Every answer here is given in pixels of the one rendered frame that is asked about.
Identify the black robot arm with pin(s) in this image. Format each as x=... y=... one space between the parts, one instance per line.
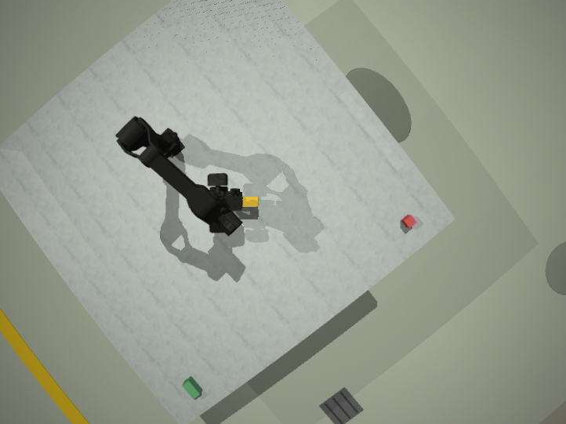
x=208 y=205

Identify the small red block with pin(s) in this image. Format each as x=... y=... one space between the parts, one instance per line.
x=408 y=221

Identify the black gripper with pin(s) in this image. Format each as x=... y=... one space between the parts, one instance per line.
x=217 y=180

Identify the green rectangular block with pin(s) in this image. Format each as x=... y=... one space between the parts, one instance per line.
x=192 y=387

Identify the yellow bar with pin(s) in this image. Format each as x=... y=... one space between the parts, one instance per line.
x=250 y=201

